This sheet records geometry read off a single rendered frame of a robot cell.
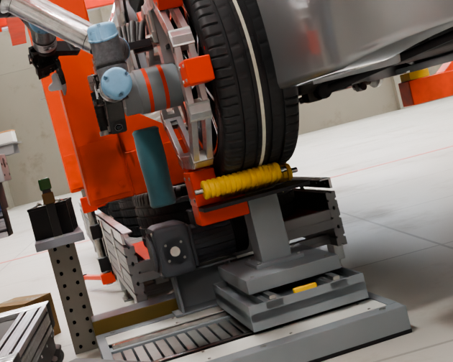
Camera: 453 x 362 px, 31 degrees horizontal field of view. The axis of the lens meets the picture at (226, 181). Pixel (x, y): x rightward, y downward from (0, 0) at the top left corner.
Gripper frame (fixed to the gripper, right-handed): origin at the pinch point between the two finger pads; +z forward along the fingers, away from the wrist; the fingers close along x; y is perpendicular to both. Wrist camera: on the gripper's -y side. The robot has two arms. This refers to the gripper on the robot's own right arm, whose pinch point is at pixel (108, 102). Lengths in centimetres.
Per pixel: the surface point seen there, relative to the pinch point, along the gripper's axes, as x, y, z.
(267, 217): -40, -46, 12
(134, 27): -12.5, 19.0, -1.5
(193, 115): -21.3, -9.8, -9.4
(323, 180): -80, -45, 67
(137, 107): -9.3, -2.7, 12.6
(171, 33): -21.1, 14.2, -8.8
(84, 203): 8, -35, 177
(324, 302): -45, -72, -12
